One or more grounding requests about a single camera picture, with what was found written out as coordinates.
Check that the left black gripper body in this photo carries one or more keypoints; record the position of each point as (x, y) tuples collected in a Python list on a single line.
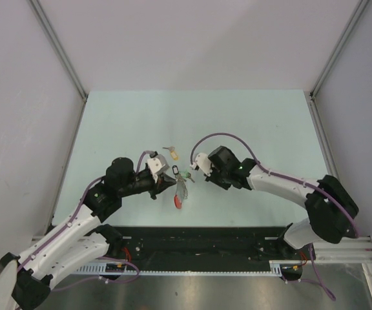
[(152, 186)]

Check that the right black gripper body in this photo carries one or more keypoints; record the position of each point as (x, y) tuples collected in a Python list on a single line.
[(219, 178)]

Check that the keys with black green tags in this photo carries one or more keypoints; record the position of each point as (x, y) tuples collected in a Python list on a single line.
[(182, 176)]

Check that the red handled metal key holder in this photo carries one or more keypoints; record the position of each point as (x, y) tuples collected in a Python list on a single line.
[(181, 193)]

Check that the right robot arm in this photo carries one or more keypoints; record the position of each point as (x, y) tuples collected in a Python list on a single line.
[(330, 209)]

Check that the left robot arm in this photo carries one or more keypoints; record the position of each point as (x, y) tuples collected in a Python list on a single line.
[(83, 235)]

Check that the key with yellow tag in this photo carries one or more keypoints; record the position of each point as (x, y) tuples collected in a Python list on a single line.
[(172, 151)]

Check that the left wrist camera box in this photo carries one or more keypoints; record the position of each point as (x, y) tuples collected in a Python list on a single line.
[(157, 165)]

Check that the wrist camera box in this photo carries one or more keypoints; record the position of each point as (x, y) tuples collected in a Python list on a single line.
[(202, 163), (157, 165)]

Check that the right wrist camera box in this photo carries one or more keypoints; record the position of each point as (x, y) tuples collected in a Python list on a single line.
[(202, 163)]

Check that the white slotted cable duct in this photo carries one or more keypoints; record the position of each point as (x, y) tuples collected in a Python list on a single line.
[(99, 269)]

